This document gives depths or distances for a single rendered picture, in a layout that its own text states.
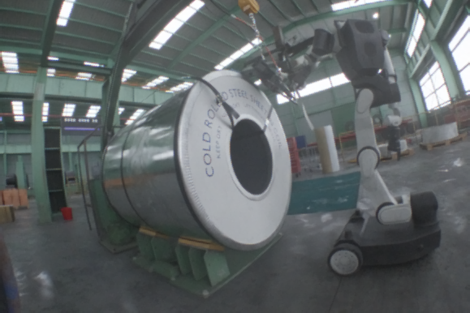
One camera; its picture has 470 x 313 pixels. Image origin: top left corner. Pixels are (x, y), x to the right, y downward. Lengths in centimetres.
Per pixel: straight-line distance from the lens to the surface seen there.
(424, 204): 132
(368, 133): 126
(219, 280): 140
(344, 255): 123
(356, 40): 122
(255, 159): 164
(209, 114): 109
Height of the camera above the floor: 74
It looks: 7 degrees up
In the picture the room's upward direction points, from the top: 10 degrees counter-clockwise
